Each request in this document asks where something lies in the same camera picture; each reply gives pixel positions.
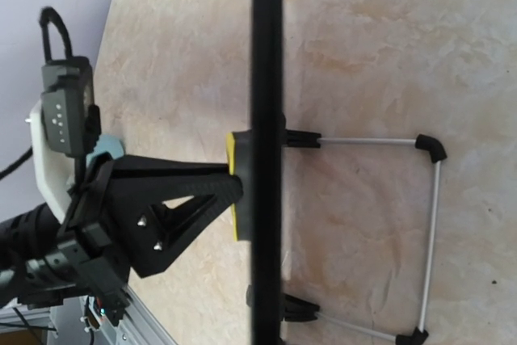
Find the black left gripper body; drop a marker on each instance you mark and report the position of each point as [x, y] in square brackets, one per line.
[78, 257]

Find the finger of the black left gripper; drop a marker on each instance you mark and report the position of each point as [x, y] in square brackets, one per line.
[160, 219]

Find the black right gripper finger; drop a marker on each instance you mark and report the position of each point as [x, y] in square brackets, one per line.
[138, 167]

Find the yellow bone-shaped eraser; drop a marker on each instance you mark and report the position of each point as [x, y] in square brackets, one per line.
[238, 151]

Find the white whiteboard black frame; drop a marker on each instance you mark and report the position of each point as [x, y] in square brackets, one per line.
[266, 106]

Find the metal whiteboard stand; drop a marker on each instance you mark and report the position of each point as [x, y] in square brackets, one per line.
[360, 224]

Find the light blue mug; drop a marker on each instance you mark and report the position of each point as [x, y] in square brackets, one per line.
[107, 144]

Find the front aluminium rail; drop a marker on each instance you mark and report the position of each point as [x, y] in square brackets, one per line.
[80, 320]

